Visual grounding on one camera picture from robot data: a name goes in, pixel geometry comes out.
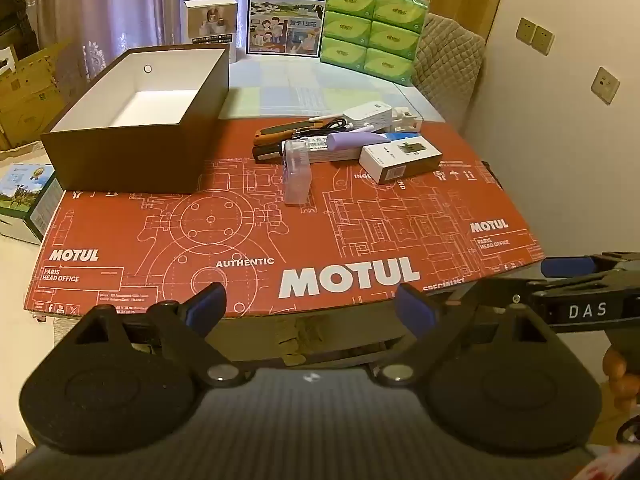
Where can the beige wall socket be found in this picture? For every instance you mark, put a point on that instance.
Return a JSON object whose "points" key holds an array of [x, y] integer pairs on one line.
{"points": [[525, 31], [605, 85], [543, 40]]}

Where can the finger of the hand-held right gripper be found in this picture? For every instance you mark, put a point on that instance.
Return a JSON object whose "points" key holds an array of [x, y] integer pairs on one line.
{"points": [[567, 266], [500, 292]]}

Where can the clear plastic case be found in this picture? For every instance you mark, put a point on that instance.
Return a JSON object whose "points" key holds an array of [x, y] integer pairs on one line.
{"points": [[297, 175]]}

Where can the person's right hand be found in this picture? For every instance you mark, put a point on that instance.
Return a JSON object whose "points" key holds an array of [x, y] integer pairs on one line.
{"points": [[617, 370]]}

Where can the white bird print medicine box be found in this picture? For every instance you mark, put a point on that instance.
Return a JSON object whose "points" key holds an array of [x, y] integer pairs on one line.
{"points": [[317, 149]]}

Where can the small white product box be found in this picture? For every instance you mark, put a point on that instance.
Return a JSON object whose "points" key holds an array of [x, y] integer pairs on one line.
{"points": [[210, 25]]}

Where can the white router with antennas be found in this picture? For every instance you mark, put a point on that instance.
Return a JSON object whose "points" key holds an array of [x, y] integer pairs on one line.
{"points": [[372, 115]]}

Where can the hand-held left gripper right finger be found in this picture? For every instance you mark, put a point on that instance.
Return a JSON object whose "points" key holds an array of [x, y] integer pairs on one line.
{"points": [[415, 310]]}

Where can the red printed cardboard mat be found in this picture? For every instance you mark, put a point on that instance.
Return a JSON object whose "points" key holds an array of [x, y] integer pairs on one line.
{"points": [[250, 230]]}

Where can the orange grey utility knife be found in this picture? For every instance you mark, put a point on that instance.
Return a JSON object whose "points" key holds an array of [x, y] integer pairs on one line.
{"points": [[272, 131]]}

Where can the purple handheld device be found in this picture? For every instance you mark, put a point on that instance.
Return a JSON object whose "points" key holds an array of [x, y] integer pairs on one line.
{"points": [[350, 140]]}

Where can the landscape printed carton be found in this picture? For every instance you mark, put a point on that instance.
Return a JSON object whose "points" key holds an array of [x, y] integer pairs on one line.
{"points": [[25, 200]]}

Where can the brown cardboard box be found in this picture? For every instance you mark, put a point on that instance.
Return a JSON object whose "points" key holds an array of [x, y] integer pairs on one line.
{"points": [[125, 160]]}

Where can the black and yellow tool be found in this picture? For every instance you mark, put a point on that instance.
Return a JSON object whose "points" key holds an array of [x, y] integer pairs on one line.
{"points": [[265, 154]]}

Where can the blue illustrated milk carton box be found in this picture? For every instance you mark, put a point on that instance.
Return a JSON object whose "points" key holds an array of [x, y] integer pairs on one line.
{"points": [[287, 15]]}

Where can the pastel checked tablecloth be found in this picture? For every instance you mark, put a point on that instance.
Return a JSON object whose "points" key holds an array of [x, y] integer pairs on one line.
{"points": [[310, 95]]}

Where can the blue and white box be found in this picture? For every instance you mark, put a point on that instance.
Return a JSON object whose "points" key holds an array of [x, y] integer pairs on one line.
{"points": [[402, 136]]}

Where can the beige quilted chair cover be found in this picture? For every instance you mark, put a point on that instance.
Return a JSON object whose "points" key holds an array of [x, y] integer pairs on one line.
{"points": [[450, 65]]}

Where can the bundle of green tissue packets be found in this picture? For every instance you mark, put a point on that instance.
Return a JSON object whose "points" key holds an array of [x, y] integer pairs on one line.
{"points": [[375, 30]]}

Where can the white box with dark side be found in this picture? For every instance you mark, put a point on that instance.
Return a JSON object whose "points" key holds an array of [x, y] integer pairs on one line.
{"points": [[395, 157]]}

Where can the plain cardboard shipping boxes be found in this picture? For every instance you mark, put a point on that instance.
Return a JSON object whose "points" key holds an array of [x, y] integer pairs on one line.
{"points": [[30, 105]]}

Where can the pale purple curtain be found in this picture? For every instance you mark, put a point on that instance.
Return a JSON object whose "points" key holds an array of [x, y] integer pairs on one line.
{"points": [[125, 5]]}

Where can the white plastic clip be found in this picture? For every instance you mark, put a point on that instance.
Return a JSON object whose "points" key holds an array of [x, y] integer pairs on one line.
{"points": [[406, 120]]}

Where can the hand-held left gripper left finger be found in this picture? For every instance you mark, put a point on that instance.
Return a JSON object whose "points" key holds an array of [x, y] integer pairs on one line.
{"points": [[202, 307]]}

